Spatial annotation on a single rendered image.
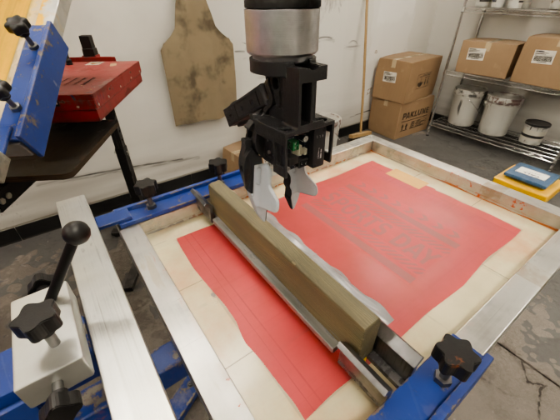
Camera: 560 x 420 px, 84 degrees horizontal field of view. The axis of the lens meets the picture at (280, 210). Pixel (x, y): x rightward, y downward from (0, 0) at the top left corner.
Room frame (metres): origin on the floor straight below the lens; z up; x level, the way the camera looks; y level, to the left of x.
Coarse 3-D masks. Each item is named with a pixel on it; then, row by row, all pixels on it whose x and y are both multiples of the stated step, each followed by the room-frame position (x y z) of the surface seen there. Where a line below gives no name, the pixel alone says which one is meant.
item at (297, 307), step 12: (228, 228) 0.47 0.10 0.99; (240, 240) 0.44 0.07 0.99; (240, 252) 0.41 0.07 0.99; (252, 264) 0.38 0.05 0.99; (264, 276) 0.35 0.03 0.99; (276, 288) 0.32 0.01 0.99; (288, 300) 0.30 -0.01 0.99; (300, 312) 0.28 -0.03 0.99; (312, 324) 0.26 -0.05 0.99; (324, 336) 0.24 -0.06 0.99; (336, 348) 0.23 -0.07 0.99
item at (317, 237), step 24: (360, 168) 0.79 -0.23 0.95; (384, 168) 0.79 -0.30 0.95; (384, 192) 0.66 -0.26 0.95; (408, 192) 0.66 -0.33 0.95; (288, 216) 0.57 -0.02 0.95; (312, 216) 0.57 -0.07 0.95; (192, 240) 0.48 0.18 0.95; (216, 240) 0.48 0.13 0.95; (312, 240) 0.48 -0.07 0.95; (336, 240) 0.48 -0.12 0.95; (192, 264) 0.41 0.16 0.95; (216, 264) 0.41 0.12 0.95; (240, 264) 0.41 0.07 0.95; (216, 288) 0.36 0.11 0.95; (240, 288) 0.36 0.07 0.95
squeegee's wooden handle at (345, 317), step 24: (216, 192) 0.51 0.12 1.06; (216, 216) 0.52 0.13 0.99; (240, 216) 0.43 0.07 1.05; (264, 240) 0.37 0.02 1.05; (288, 240) 0.36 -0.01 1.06; (264, 264) 0.37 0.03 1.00; (288, 264) 0.32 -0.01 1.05; (312, 264) 0.31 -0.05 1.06; (288, 288) 0.32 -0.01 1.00; (312, 288) 0.28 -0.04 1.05; (336, 288) 0.27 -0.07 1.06; (312, 312) 0.27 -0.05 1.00; (336, 312) 0.24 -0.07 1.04; (360, 312) 0.23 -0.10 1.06; (336, 336) 0.24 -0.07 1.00; (360, 336) 0.21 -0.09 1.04
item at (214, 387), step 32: (416, 160) 0.79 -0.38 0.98; (480, 192) 0.64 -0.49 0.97; (512, 192) 0.61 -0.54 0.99; (160, 224) 0.52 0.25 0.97; (544, 224) 0.53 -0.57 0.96; (544, 256) 0.40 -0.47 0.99; (160, 288) 0.33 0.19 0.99; (512, 288) 0.33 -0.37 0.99; (192, 320) 0.27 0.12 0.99; (480, 320) 0.27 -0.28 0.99; (512, 320) 0.27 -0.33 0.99; (192, 352) 0.22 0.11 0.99; (480, 352) 0.22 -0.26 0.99; (224, 384) 0.18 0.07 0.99; (224, 416) 0.15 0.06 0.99
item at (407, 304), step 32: (448, 224) 0.54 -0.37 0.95; (480, 224) 0.54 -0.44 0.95; (320, 256) 0.44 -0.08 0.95; (352, 256) 0.44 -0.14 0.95; (448, 256) 0.44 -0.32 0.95; (480, 256) 0.44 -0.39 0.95; (256, 288) 0.36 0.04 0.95; (384, 288) 0.36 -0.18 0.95; (416, 288) 0.36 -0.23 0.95; (448, 288) 0.36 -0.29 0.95; (256, 320) 0.29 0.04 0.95; (288, 320) 0.29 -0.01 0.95; (416, 320) 0.29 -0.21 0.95; (256, 352) 0.24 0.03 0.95; (288, 352) 0.24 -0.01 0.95; (320, 352) 0.24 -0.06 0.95; (288, 384) 0.20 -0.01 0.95; (320, 384) 0.20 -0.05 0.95
